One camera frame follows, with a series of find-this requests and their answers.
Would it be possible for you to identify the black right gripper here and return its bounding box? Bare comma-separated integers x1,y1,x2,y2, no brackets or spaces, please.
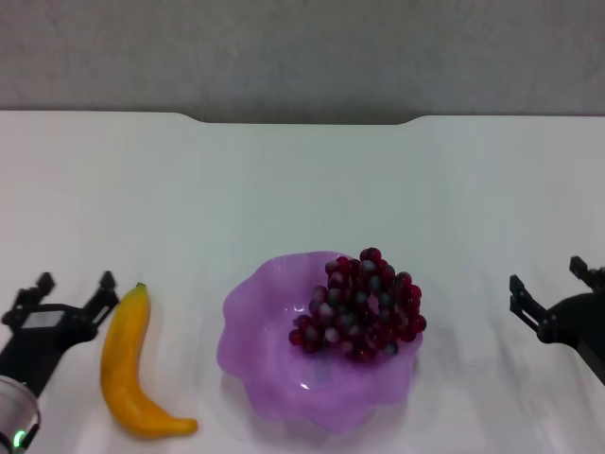
509,255,605,384

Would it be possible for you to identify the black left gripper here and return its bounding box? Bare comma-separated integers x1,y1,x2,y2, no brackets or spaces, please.
0,271,119,398

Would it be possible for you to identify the yellow banana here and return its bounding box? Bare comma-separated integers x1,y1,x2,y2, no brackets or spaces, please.
100,282,199,441

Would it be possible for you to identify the dark red grape bunch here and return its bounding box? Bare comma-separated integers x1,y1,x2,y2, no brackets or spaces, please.
287,247,428,364

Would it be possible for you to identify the purple translucent wavy bowl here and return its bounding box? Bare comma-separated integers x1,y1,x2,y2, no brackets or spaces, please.
216,250,424,436

